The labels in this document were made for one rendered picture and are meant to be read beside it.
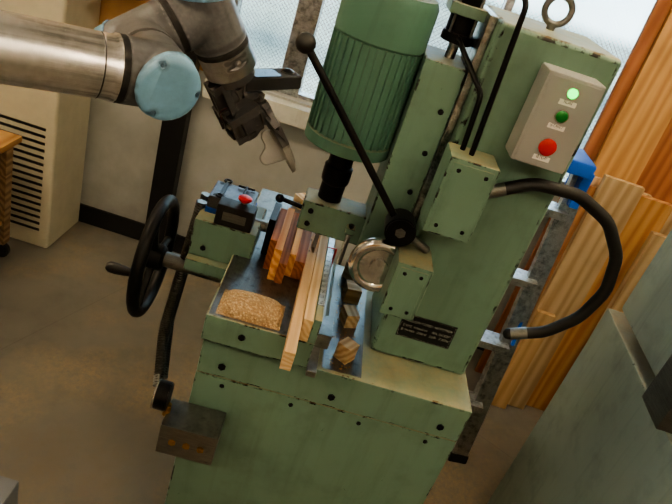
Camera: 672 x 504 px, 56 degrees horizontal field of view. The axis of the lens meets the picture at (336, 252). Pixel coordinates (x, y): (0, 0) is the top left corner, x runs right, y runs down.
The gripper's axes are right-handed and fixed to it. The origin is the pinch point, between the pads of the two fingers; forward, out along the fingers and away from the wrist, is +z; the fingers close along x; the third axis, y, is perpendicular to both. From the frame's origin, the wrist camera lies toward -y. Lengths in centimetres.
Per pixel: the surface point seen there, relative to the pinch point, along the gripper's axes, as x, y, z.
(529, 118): 32.3, -33.3, -3.9
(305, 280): 11.7, 8.1, 22.5
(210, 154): -129, -12, 88
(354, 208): 6.0, -9.5, 19.1
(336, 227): 6.5, -4.0, 20.2
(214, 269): -5.5, 21.3, 22.6
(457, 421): 44, -2, 51
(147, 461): -25, 67, 96
